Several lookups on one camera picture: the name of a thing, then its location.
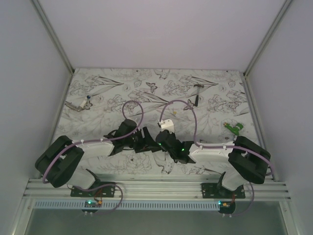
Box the aluminium rail frame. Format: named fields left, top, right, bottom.
left=23, top=174, right=291, bottom=201

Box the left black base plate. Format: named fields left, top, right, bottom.
left=70, top=182, right=115, bottom=198

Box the green plastic connector part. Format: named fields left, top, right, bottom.
left=224, top=122, right=244, bottom=136

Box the purple cable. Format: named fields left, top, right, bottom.
left=157, top=99, right=273, bottom=218
left=43, top=100, right=145, bottom=216

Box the grey slotted cable duct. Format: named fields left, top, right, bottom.
left=33, top=199, right=220, bottom=211

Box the black fuse box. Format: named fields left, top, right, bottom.
left=134, top=145, right=162, bottom=153

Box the right small circuit board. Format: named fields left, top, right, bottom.
left=218, top=201, right=236, bottom=210

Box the left small circuit board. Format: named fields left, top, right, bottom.
left=84, top=200, right=102, bottom=208

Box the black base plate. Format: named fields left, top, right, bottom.
left=70, top=182, right=115, bottom=198
left=201, top=183, right=246, bottom=199

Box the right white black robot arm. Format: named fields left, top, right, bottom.
left=156, top=119, right=271, bottom=198

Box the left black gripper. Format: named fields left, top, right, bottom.
left=124, top=127, right=157, bottom=153

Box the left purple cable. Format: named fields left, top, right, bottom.
left=43, top=100, right=145, bottom=216

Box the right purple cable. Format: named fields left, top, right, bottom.
left=157, top=99, right=273, bottom=218

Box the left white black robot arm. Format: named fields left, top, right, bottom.
left=35, top=119, right=161, bottom=197

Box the metal clip with blue bead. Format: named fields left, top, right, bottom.
left=65, top=95, right=93, bottom=112

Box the floral patterned table mat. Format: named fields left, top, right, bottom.
left=41, top=68, right=268, bottom=175

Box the small black hammer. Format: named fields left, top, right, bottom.
left=194, top=84, right=204, bottom=107

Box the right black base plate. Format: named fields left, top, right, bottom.
left=201, top=183, right=246, bottom=199

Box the small circuit board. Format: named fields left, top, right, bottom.
left=84, top=200, right=102, bottom=208
left=218, top=201, right=236, bottom=210

